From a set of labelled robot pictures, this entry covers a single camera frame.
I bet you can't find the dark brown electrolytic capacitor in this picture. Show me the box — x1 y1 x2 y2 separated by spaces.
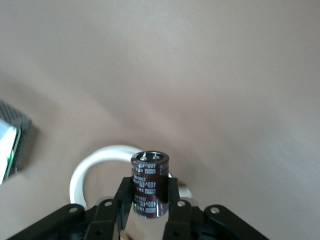
130 149 171 219

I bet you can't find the grey metal box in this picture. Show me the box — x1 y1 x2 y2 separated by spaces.
0 99 32 186

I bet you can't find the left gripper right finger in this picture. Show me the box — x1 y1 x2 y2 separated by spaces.
163 176 194 240

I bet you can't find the white curved pipe clamp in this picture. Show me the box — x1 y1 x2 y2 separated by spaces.
69 143 193 210

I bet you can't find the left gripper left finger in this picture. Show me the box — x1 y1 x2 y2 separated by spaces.
84 176 133 240

